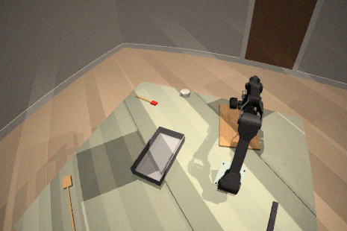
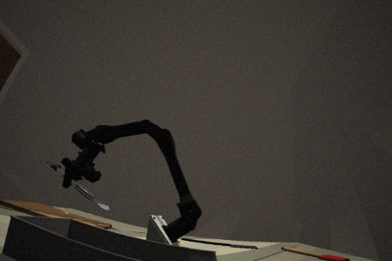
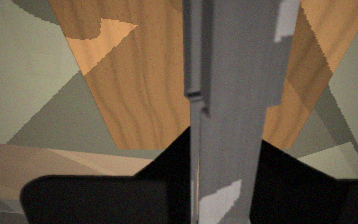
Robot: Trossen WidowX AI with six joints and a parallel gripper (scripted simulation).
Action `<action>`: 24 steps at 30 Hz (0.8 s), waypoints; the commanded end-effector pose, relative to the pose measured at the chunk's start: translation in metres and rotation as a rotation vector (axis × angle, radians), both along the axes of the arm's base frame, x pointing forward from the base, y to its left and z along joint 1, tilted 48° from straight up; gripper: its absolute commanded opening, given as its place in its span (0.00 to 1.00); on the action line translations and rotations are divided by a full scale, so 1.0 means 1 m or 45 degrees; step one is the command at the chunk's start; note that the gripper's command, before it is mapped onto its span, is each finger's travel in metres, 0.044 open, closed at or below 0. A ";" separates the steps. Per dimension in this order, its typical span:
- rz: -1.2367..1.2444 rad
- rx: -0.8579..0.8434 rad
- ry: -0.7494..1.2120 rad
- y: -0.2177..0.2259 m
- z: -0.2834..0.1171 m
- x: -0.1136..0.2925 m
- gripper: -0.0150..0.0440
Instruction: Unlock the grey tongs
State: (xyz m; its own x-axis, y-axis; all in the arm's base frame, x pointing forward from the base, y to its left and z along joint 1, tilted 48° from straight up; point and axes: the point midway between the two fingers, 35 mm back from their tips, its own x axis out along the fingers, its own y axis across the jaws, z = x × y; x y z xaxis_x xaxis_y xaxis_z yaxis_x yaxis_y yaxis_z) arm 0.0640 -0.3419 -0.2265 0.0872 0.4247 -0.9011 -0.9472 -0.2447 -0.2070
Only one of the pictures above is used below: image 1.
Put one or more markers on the grey cylinder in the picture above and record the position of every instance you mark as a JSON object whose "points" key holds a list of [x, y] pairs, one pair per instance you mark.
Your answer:
{"points": [[185, 93]]}

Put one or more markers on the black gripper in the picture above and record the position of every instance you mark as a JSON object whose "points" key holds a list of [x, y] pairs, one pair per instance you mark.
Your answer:
{"points": [[233, 103]]}

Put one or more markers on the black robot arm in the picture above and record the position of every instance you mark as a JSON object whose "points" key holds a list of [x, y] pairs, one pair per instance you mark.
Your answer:
{"points": [[249, 124]]}

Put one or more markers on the light brown wooden board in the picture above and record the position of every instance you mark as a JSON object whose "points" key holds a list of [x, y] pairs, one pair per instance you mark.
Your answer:
{"points": [[228, 129]]}

